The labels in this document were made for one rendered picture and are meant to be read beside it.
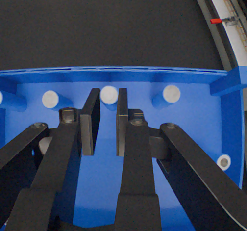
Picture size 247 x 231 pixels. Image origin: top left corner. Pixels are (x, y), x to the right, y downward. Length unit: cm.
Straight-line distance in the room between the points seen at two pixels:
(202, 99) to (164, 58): 45
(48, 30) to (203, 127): 65
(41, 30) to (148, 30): 40
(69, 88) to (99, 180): 12
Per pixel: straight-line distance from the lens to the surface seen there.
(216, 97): 28
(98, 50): 71
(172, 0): 84
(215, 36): 79
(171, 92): 19
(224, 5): 70
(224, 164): 21
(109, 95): 18
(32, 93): 28
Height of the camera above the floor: 65
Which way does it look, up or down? 84 degrees down
